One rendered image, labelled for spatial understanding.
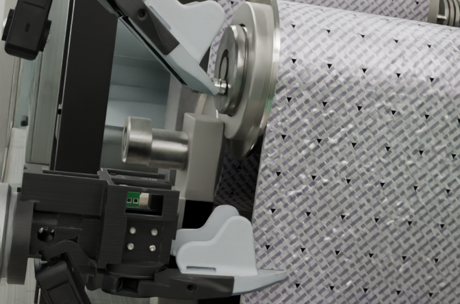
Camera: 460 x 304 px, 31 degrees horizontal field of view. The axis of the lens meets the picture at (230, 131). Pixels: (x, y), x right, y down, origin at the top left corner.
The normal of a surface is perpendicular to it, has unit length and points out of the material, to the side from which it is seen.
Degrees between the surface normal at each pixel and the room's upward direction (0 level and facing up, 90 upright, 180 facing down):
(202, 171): 90
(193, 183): 90
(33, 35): 93
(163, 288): 90
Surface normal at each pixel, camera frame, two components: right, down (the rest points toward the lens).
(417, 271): 0.23, 0.13
